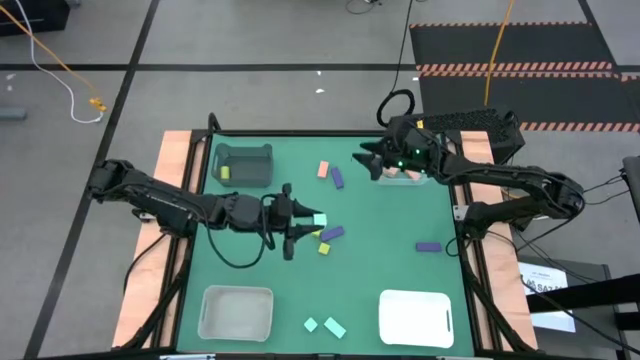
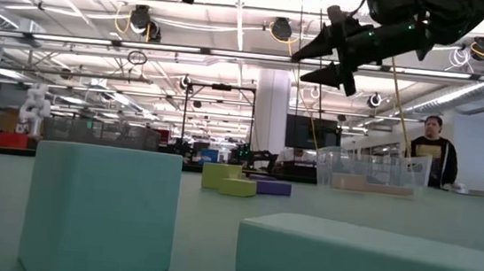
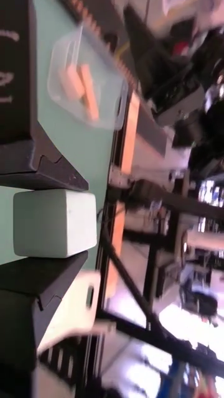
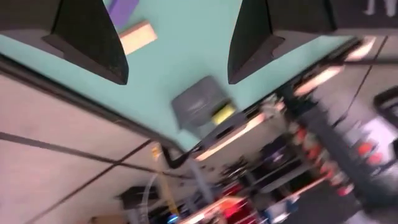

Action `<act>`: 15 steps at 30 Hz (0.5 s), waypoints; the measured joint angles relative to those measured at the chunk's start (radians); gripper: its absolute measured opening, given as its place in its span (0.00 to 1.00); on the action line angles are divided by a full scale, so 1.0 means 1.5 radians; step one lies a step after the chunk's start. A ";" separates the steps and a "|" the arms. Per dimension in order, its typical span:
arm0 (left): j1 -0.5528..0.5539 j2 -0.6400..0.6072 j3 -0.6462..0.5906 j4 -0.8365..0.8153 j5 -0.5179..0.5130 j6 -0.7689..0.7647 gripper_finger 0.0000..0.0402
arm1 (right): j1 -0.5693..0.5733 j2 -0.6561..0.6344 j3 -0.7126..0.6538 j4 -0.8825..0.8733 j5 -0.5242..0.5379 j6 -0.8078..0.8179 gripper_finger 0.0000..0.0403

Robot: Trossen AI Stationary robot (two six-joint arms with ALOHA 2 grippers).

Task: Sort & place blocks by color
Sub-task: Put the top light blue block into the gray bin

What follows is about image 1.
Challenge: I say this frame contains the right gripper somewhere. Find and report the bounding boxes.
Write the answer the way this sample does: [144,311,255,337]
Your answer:
[351,127,442,182]

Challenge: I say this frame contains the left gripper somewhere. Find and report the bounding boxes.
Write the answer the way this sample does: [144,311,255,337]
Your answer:
[260,183,326,261]

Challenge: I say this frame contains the mint green long block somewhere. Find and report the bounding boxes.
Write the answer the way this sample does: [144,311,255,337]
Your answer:
[323,316,348,340]

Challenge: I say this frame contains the clear plastic bin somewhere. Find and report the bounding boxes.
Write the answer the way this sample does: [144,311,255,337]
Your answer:
[377,166,430,187]

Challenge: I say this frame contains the dark grey bin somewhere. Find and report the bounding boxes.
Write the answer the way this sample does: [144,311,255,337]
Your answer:
[210,142,275,189]

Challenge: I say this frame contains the wooden table side board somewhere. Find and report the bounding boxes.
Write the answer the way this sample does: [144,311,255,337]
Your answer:
[458,130,540,351]
[112,130,209,350]

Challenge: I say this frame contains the translucent white bin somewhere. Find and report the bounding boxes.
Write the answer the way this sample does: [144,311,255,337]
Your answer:
[197,284,275,343]

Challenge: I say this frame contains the black hazard-striped floor mat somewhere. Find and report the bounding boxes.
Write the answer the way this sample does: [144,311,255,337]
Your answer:
[408,21,640,134]

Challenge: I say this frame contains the white paper sign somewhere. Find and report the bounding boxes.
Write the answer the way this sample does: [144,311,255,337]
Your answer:
[517,261,577,334]

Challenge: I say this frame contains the grey cabinet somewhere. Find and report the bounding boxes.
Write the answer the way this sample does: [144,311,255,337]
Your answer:
[514,255,629,360]

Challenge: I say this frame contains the black metal beam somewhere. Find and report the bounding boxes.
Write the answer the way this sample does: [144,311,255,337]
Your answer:
[527,273,640,314]

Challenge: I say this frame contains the black floor box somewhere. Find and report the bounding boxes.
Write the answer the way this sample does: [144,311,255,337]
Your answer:
[0,0,71,37]

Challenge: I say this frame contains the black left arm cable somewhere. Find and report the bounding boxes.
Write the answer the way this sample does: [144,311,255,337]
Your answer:
[203,192,277,270]

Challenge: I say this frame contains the black hanging cable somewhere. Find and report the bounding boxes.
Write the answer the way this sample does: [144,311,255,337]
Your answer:
[375,0,417,129]

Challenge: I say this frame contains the yellow hanging cable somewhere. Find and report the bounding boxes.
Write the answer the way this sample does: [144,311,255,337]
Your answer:
[482,0,517,107]

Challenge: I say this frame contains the orange extension cable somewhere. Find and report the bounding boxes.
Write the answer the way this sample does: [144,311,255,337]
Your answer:
[0,3,108,113]

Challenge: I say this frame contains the white floor cable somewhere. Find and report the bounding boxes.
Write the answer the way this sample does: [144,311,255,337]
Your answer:
[13,0,105,124]

